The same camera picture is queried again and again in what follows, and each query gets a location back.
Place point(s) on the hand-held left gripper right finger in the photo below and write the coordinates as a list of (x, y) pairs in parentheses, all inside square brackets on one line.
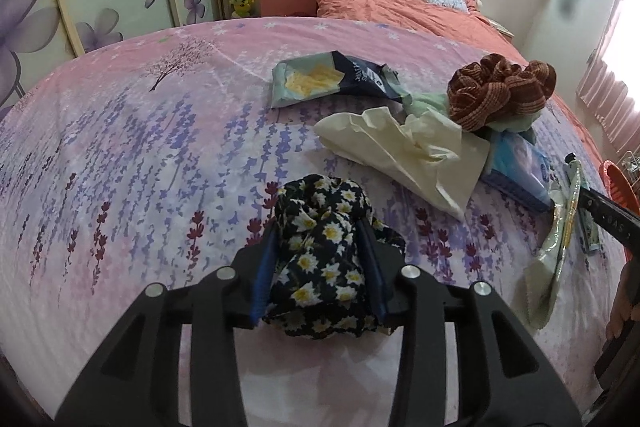
[(372, 272)]

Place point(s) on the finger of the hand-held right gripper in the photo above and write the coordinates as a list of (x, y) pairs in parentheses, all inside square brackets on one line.
[(607, 214)]

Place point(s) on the cream bedside table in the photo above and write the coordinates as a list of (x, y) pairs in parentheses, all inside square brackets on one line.
[(501, 28)]

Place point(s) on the pink curtain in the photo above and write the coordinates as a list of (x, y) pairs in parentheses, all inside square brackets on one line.
[(612, 82)]

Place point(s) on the yellow green plush toy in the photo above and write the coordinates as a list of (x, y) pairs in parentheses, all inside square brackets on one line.
[(242, 1)]

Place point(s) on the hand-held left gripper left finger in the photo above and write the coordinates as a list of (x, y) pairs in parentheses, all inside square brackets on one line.
[(265, 279)]

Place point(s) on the orange plastic basket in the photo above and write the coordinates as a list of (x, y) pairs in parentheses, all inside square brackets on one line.
[(617, 184)]

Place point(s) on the blue chip bag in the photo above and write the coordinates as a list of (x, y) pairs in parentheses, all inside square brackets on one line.
[(320, 79)]

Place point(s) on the brown striped cloth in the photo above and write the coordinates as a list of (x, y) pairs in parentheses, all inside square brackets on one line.
[(495, 89)]

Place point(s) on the salmon duvet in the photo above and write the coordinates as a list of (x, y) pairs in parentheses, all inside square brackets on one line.
[(415, 12)]

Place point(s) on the black floral cloth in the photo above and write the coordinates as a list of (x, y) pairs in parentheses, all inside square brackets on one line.
[(320, 257)]

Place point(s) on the pink nightstand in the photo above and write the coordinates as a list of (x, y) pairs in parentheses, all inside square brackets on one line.
[(285, 3)]

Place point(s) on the person's right hand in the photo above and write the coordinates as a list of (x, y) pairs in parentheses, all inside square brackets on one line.
[(625, 302)]

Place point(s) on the cream plastic wrapper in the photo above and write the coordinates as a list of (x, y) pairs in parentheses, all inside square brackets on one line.
[(555, 257)]

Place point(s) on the green white tube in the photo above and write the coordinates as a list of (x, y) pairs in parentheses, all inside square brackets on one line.
[(586, 227)]

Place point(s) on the blue tissue packet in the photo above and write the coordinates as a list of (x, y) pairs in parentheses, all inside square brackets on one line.
[(520, 167)]

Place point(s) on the mint green cloth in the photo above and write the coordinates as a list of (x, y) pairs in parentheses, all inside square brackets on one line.
[(425, 104)]

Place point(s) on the pink lavender printed blanket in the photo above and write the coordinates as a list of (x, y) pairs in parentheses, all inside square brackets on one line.
[(150, 157)]

